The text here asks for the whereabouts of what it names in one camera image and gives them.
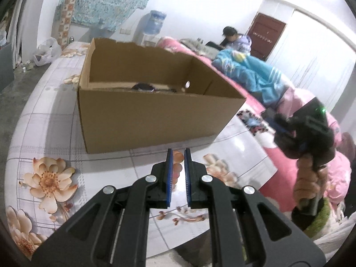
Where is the teal patterned wall cloth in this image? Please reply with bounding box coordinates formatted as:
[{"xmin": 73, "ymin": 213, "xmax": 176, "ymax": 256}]
[{"xmin": 60, "ymin": 0, "xmax": 158, "ymax": 32}]

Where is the person's right hand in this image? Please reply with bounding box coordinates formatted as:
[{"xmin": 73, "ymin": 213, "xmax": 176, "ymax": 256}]
[{"xmin": 293, "ymin": 156, "xmax": 329, "ymax": 210}]

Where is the patchwork wall cloth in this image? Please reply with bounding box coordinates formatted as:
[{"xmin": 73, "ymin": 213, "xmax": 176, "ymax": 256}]
[{"xmin": 56, "ymin": 0, "xmax": 77, "ymax": 47}]

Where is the brown cardboard box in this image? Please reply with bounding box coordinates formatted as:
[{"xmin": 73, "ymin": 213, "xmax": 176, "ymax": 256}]
[{"xmin": 77, "ymin": 37, "xmax": 247, "ymax": 154}]

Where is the blue blanket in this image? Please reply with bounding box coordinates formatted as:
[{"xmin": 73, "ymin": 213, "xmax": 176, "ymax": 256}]
[{"xmin": 212, "ymin": 49, "xmax": 290, "ymax": 108}]

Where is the person's right forearm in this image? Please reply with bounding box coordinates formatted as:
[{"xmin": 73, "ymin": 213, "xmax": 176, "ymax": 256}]
[{"xmin": 291, "ymin": 197, "xmax": 333, "ymax": 240}]

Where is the blue water dispenser bottle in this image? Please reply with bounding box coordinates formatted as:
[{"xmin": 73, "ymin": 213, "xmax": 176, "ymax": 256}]
[{"xmin": 146, "ymin": 10, "xmax": 167, "ymax": 35}]

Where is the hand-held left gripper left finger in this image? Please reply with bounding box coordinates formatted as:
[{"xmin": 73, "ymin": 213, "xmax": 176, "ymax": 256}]
[{"xmin": 32, "ymin": 148, "xmax": 175, "ymax": 267}]

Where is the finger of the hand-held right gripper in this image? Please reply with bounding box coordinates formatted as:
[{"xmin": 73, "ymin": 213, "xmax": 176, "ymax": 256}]
[{"xmin": 261, "ymin": 108, "xmax": 291, "ymax": 134}]

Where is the pink floral bed sheet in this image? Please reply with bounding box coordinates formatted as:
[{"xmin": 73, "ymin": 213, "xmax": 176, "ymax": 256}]
[{"xmin": 158, "ymin": 36, "xmax": 351, "ymax": 215}]

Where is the pink strap digital watch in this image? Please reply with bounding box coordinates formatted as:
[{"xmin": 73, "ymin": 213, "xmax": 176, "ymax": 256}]
[{"xmin": 131, "ymin": 83, "xmax": 178, "ymax": 93}]

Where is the grey board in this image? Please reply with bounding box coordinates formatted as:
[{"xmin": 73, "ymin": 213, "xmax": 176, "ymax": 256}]
[{"xmin": 0, "ymin": 42, "xmax": 14, "ymax": 93}]

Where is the dark red door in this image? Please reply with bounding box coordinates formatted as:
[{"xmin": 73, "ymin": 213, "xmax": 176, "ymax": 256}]
[{"xmin": 247, "ymin": 12, "xmax": 287, "ymax": 62}]

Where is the white wardrobe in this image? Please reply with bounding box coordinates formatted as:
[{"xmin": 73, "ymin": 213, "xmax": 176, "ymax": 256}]
[{"xmin": 266, "ymin": 8, "xmax": 356, "ymax": 112}]

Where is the white plastic bag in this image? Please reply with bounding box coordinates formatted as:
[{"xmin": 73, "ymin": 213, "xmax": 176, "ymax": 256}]
[{"xmin": 33, "ymin": 37, "xmax": 62, "ymax": 67}]

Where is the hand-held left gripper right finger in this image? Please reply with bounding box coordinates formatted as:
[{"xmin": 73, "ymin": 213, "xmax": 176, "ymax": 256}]
[{"xmin": 184, "ymin": 148, "xmax": 326, "ymax": 267}]

